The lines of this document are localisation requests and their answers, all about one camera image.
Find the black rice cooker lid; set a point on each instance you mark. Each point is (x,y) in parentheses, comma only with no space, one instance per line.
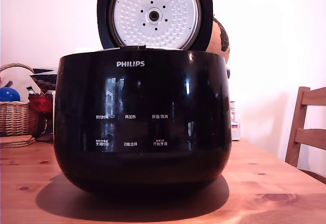
(152,15)

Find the black Philips rice cooker body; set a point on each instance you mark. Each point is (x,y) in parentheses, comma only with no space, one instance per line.
(142,94)

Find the blue white ceramic piece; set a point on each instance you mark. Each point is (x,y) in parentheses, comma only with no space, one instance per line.
(228,72)

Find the small white carton with flag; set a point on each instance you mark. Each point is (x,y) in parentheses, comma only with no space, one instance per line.
(235,132)

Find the orange brown globe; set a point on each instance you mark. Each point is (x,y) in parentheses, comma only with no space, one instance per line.
(219,38)

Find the dark patterned bowl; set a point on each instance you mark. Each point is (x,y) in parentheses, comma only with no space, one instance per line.
(46,81)

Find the wooden chair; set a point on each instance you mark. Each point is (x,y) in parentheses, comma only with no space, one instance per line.
(301,122)

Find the woven wicker basket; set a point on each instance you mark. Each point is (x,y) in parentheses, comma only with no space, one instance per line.
(15,119)

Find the stack of cork coasters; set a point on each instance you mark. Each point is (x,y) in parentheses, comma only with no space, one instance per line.
(16,141)

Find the blue ball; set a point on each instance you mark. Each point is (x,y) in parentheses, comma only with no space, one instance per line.
(9,94)

